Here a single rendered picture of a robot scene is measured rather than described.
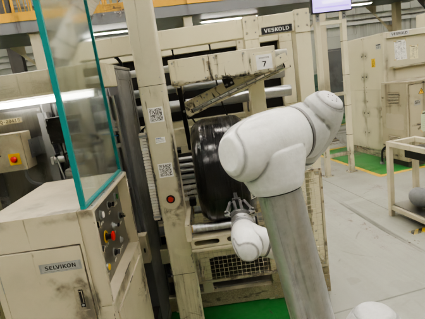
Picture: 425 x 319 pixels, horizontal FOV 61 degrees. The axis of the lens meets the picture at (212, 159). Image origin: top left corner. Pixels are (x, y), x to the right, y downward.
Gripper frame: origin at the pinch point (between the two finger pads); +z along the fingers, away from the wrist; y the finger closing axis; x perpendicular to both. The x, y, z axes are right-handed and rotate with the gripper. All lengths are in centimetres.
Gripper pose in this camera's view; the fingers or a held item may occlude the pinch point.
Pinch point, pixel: (236, 199)
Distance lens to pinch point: 161.0
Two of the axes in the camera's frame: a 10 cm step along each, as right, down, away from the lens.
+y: -9.9, 1.4, 0.0
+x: 1.4, 9.3, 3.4
